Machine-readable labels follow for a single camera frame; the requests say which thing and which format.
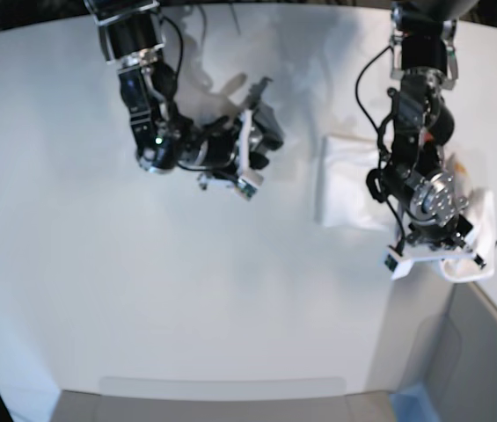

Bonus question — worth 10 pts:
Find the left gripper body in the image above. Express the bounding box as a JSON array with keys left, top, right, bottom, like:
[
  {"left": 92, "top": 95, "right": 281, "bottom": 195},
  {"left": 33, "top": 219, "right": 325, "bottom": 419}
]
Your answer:
[{"left": 392, "top": 215, "right": 486, "bottom": 268}]

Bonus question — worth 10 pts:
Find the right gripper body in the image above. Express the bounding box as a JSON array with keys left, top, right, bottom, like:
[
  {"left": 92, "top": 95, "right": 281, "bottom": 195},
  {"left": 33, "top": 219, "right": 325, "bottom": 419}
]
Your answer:
[{"left": 197, "top": 103, "right": 284, "bottom": 192}]

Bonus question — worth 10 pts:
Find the white printed t-shirt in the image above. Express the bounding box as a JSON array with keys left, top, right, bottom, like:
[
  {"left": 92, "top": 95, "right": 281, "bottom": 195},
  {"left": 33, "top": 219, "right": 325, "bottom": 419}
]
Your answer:
[{"left": 315, "top": 135, "right": 497, "bottom": 283}]

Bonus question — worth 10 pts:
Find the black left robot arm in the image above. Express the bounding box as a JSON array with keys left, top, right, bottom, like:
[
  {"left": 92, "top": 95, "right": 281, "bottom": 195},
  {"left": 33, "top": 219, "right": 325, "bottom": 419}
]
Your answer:
[{"left": 366, "top": 1, "right": 486, "bottom": 276}]

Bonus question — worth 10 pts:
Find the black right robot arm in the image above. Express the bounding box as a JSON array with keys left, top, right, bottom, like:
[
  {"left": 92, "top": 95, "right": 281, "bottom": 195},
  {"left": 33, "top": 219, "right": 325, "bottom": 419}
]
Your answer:
[{"left": 85, "top": 1, "right": 284, "bottom": 200}]

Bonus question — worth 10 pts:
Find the grey partition panel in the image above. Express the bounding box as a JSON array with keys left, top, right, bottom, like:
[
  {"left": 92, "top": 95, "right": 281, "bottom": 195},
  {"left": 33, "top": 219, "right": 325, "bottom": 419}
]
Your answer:
[{"left": 369, "top": 272, "right": 497, "bottom": 422}]

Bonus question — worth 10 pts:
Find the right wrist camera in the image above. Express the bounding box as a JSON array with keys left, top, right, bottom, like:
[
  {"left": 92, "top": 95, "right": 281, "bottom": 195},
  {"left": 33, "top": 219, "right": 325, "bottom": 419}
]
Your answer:
[{"left": 234, "top": 173, "right": 264, "bottom": 200}]

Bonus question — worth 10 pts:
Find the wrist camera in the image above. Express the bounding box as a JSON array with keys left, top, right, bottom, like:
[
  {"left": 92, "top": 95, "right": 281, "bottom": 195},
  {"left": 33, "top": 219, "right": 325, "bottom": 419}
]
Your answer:
[
  {"left": 383, "top": 245, "right": 413, "bottom": 280},
  {"left": 234, "top": 173, "right": 264, "bottom": 200}
]

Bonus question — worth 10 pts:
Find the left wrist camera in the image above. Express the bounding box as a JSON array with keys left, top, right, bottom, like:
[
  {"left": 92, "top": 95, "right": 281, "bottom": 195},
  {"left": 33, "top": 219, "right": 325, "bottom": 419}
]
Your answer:
[{"left": 383, "top": 245, "right": 413, "bottom": 280}]

